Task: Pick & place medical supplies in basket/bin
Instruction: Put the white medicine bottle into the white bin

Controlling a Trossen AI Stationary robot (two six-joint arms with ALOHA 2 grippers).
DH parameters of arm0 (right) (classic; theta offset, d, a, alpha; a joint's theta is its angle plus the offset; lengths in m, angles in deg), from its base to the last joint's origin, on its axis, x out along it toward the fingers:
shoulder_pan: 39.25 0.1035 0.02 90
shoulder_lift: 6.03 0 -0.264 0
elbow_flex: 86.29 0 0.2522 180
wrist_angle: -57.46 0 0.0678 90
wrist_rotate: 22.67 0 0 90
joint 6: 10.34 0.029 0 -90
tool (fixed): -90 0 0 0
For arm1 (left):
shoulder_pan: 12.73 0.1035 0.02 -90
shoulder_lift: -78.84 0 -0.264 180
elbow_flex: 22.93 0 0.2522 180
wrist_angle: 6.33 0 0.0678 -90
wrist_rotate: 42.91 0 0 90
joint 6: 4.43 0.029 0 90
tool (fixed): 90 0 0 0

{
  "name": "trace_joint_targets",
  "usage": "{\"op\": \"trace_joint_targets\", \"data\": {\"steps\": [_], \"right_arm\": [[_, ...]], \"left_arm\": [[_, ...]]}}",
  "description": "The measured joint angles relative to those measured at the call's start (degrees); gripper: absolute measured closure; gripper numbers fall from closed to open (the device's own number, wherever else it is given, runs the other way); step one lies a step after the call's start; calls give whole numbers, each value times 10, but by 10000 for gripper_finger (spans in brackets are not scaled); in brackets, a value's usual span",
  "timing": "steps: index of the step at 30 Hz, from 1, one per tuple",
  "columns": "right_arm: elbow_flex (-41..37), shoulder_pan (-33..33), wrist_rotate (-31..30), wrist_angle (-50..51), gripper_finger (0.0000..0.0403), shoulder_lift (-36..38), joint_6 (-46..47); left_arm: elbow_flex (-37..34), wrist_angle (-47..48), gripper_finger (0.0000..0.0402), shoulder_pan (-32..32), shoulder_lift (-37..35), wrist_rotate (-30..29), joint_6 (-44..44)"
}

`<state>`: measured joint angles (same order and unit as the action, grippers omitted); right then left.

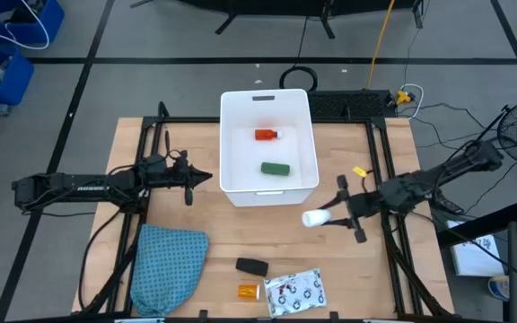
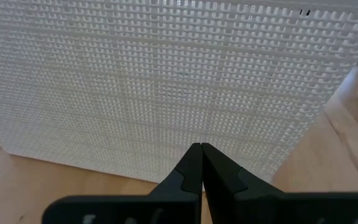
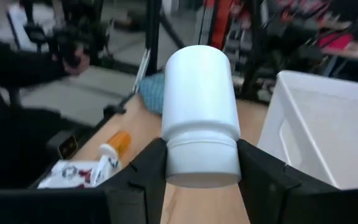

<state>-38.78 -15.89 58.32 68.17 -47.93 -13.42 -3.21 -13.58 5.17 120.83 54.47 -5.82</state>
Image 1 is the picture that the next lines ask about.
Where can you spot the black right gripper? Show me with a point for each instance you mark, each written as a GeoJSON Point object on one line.
{"type": "Point", "coordinates": [364, 204]}

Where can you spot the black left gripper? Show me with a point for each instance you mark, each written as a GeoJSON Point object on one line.
{"type": "Point", "coordinates": [182, 176]}

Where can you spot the white plastic bottle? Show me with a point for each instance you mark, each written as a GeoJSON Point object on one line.
{"type": "Point", "coordinates": [316, 218]}

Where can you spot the green rectangular pack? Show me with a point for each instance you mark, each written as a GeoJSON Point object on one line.
{"type": "Point", "coordinates": [275, 168]}

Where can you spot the orange bottle white cap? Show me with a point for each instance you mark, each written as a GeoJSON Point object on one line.
{"type": "Point", "coordinates": [265, 134]}

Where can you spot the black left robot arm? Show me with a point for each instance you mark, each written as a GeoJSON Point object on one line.
{"type": "Point", "coordinates": [61, 184]}

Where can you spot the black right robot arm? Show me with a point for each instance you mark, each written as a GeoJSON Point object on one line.
{"type": "Point", "coordinates": [442, 172]}

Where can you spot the white perforated plastic basket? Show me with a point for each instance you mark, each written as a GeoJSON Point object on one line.
{"type": "Point", "coordinates": [240, 148]}

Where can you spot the blue plastic bin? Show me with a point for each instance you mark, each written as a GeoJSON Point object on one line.
{"type": "Point", "coordinates": [16, 85]}
{"type": "Point", "coordinates": [47, 22]}

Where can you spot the yellow tag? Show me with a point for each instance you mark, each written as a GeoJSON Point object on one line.
{"type": "Point", "coordinates": [359, 171]}

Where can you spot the white printed plastic pouch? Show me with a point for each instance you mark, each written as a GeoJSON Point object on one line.
{"type": "Point", "coordinates": [294, 294]}

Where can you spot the blue patterned cloth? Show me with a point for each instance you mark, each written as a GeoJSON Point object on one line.
{"type": "Point", "coordinates": [169, 269]}

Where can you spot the black rectangular block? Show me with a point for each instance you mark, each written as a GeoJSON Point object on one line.
{"type": "Point", "coordinates": [251, 267]}

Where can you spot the black table edge clamp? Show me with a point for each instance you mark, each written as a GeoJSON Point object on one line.
{"type": "Point", "coordinates": [334, 316]}
{"type": "Point", "coordinates": [203, 315]}

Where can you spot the black perforated metal box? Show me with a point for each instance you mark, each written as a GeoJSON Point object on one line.
{"type": "Point", "coordinates": [348, 104]}

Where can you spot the white label strip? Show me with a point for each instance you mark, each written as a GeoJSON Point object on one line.
{"type": "Point", "coordinates": [379, 320]}
{"type": "Point", "coordinates": [139, 320]}

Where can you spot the amber pill bottle white cap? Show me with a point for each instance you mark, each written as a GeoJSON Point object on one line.
{"type": "Point", "coordinates": [247, 291]}

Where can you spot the yellow plug connector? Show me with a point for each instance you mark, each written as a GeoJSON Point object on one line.
{"type": "Point", "coordinates": [403, 97]}

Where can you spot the white paper sheet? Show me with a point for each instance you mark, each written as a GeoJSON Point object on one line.
{"type": "Point", "coordinates": [474, 260]}

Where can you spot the white cup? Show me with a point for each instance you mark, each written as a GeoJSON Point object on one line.
{"type": "Point", "coordinates": [500, 287]}

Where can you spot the black stand with legs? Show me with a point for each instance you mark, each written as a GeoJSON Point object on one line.
{"type": "Point", "coordinates": [285, 5]}

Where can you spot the blue storage crate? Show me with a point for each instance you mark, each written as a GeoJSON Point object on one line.
{"type": "Point", "coordinates": [46, 33]}

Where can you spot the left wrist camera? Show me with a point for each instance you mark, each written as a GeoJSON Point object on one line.
{"type": "Point", "coordinates": [153, 165]}

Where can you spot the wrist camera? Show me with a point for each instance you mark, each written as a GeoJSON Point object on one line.
{"type": "Point", "coordinates": [153, 165]}
{"type": "Point", "coordinates": [402, 190]}

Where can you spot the black metal table frame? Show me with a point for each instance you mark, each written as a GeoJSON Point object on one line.
{"type": "Point", "coordinates": [186, 119]}

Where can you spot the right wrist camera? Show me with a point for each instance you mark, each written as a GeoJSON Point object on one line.
{"type": "Point", "coordinates": [402, 190]}

